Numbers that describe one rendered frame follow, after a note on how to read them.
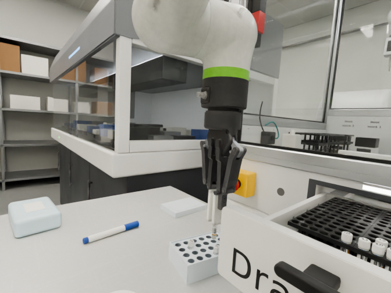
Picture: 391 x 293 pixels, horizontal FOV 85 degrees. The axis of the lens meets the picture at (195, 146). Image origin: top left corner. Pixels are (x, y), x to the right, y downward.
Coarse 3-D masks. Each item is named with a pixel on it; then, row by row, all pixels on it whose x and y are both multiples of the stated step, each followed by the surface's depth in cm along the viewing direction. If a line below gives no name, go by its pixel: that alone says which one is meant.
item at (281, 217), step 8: (328, 192) 54; (304, 200) 47; (312, 200) 48; (320, 200) 51; (352, 200) 49; (288, 208) 42; (296, 208) 43; (304, 208) 45; (384, 208) 45; (272, 216) 38; (280, 216) 39; (288, 216) 41; (296, 216) 43; (280, 224) 39
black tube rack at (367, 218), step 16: (320, 208) 41; (336, 208) 42; (352, 208) 42; (368, 208) 43; (320, 224) 34; (336, 224) 36; (352, 224) 35; (368, 224) 35; (384, 224) 36; (320, 240) 36; (352, 240) 30
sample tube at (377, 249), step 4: (372, 244) 27; (376, 244) 27; (380, 244) 27; (372, 248) 27; (376, 248) 27; (380, 248) 26; (384, 248) 26; (372, 252) 27; (376, 252) 27; (380, 252) 26; (384, 252) 26; (380, 256) 26; (372, 260) 27; (376, 264) 27; (380, 264) 27
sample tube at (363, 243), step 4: (360, 240) 28; (364, 240) 28; (368, 240) 28; (360, 244) 28; (364, 244) 28; (368, 244) 27; (360, 248) 28; (364, 248) 28; (368, 248) 27; (360, 256) 28; (364, 256) 28
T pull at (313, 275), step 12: (276, 264) 22; (288, 264) 22; (312, 264) 22; (288, 276) 21; (300, 276) 20; (312, 276) 21; (324, 276) 21; (336, 276) 21; (300, 288) 20; (312, 288) 19; (324, 288) 19; (336, 288) 20
